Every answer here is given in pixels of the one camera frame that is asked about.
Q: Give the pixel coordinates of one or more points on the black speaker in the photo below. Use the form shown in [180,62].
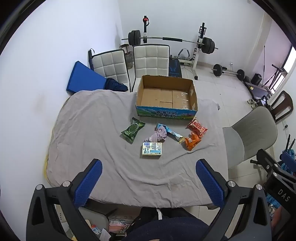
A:
[256,78]

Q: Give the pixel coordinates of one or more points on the grey tablecloth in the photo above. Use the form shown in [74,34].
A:
[97,129]

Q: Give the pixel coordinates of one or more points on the window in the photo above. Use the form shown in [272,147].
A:
[285,67]

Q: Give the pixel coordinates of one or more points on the grey shell chair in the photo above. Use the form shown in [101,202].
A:
[252,129]

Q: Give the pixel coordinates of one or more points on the light blue snack packet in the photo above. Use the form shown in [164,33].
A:
[174,134]

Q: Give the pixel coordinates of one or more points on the red snack packet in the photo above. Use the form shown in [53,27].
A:
[197,128]

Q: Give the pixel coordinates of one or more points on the long barbell with black plates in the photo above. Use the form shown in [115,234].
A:
[172,39]

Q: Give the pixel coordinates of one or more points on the dark blue garment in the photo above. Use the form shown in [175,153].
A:
[114,85]

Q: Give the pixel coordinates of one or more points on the cardboard box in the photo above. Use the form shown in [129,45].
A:
[166,113]

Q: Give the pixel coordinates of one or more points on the colourful printed bag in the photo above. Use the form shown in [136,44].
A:
[120,224]

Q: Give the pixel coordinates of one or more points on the brown wooden chair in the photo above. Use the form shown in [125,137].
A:
[288,109]

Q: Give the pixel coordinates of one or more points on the white shoes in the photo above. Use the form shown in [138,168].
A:
[252,103]

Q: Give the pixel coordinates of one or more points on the white padded chair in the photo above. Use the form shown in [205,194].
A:
[108,64]
[151,59]

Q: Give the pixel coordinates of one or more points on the white weight rack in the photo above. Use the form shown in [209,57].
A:
[197,58]

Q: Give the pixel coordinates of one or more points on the green snack packet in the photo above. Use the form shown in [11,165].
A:
[132,130]

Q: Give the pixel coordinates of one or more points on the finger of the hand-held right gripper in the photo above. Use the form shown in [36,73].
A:
[289,156]
[266,162]

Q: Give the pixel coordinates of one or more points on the black weight bench pad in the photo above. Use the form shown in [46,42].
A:
[175,68]

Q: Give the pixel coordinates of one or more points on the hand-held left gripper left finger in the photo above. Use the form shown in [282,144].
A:
[89,183]

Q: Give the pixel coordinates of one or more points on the black exercise machine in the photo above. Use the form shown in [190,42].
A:
[256,89]

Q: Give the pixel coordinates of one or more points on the light purple towel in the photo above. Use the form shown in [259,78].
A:
[159,134]

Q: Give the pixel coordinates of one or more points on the clear water jug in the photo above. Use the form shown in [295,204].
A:
[129,60]

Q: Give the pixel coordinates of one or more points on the orange snack packet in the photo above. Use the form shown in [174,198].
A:
[192,142]

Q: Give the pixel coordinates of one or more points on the person's dark pants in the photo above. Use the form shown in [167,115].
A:
[166,224]

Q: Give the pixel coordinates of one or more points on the blue foam mat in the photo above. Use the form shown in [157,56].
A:
[81,78]

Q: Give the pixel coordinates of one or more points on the black tripod stand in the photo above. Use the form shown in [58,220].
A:
[275,76]

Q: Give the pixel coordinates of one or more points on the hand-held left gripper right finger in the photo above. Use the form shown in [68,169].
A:
[209,183]

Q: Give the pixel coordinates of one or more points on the yellow and white carton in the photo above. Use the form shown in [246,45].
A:
[151,150]

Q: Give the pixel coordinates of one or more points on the short barbell with black plates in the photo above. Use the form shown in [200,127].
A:
[217,69]

